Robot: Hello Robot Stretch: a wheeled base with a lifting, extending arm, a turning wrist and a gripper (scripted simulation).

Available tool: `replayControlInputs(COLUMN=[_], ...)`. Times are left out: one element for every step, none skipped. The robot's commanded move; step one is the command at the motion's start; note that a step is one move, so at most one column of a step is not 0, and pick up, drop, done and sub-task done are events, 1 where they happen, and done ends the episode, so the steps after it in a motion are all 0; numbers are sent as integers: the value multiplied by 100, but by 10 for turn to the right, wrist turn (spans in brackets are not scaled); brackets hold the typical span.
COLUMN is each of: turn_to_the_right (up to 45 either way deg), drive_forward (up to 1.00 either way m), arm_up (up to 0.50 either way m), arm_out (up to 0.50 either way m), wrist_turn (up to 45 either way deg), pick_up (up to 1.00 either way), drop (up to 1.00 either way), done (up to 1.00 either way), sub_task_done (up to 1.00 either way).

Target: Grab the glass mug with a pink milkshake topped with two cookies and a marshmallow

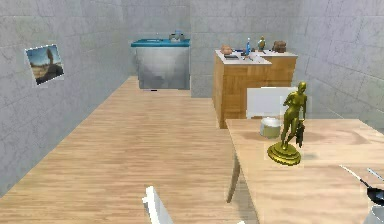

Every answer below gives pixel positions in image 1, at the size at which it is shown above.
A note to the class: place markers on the steel cabinet with teal top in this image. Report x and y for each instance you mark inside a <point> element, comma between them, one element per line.
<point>162,65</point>

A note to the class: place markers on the wooden counter with white top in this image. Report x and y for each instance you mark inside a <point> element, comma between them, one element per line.
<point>245,83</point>

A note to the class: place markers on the black flat rectangular object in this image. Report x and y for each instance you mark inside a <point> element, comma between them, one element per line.
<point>231,57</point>

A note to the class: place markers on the brown bread loaf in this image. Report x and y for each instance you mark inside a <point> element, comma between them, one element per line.
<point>226,49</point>

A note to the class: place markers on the white chair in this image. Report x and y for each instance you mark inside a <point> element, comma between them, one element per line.
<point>265,101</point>
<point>156,208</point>

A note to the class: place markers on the glass object on teal top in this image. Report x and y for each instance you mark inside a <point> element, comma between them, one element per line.
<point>177,35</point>

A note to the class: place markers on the pale green round jar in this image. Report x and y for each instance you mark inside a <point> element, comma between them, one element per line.
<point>270,127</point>

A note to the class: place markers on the blue bottle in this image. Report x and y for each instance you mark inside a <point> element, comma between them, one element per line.
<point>248,46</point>

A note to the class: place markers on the green and gold figurine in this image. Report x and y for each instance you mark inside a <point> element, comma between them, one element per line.
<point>261,43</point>

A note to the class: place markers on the golden human figure statue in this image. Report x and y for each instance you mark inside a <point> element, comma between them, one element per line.
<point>291,125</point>

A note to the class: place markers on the dark brown round object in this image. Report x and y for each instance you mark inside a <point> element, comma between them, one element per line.
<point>279,46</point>

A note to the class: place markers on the light wooden dining table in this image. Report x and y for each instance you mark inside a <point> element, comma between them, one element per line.
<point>310,173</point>

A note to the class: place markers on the silver utensil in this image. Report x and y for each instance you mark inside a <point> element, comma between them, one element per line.
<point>375,174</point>

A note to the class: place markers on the framed landscape wall picture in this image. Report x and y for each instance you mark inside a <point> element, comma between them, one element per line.
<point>44,64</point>

